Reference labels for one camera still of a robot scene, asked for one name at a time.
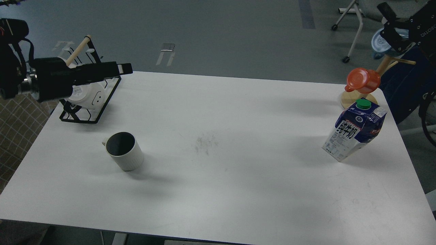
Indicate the white cup in rack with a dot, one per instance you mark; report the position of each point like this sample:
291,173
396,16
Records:
91,96
63,56

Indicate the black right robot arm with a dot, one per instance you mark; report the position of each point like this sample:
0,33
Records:
418,29

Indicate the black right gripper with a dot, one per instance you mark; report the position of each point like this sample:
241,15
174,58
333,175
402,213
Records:
420,27

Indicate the dark blue cloth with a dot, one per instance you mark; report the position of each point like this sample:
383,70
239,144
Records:
404,85

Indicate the orange plastic cup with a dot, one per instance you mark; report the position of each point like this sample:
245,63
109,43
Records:
362,80

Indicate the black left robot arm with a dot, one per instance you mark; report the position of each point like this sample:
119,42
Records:
16,74

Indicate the grey office chair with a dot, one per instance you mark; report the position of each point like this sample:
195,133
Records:
368,9

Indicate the black wire dish rack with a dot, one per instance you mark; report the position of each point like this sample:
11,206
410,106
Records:
73,113

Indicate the blue white milk carton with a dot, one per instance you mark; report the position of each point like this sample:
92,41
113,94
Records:
357,125

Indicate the beige checkered cloth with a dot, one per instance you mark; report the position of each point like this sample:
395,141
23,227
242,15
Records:
21,121

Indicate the wooden cup tree stand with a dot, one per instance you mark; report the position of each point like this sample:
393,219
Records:
347,99

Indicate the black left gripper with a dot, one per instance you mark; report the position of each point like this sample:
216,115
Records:
55,80

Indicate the white ribbed mug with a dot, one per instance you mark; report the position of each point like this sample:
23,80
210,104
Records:
124,149

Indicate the blue plastic cup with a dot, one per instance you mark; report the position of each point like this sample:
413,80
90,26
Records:
381,47

